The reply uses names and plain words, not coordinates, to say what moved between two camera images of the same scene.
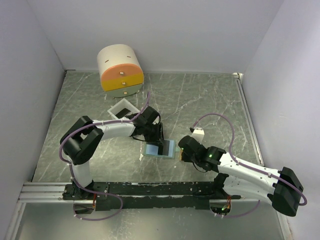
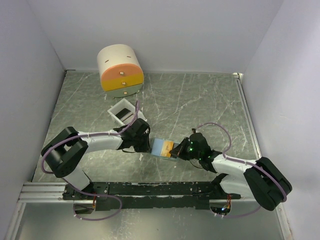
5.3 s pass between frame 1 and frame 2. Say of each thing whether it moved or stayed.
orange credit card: moved
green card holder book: stayed
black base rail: stayed
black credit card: moved
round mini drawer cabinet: stayed
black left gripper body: moved
